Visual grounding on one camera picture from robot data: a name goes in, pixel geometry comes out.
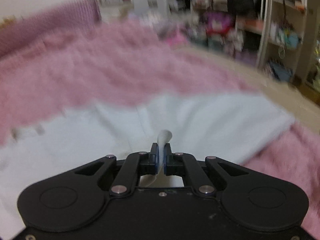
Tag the beige mattress edge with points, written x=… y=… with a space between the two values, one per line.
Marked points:
x=289 y=97

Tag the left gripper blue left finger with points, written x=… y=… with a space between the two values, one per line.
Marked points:
x=131 y=169

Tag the purple red plush toy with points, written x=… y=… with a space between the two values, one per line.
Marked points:
x=218 y=22

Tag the white bedside cabinet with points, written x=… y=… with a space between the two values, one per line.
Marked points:
x=111 y=10

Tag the pink fluffy blanket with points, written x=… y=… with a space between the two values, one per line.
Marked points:
x=125 y=64

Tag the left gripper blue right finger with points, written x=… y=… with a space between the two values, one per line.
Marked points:
x=191 y=171

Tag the white Nevada sweatshirt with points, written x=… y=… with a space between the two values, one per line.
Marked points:
x=232 y=126

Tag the white shelving unit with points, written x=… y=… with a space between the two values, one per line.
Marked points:
x=289 y=35

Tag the purple quilted headboard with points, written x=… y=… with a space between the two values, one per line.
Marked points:
x=72 y=14

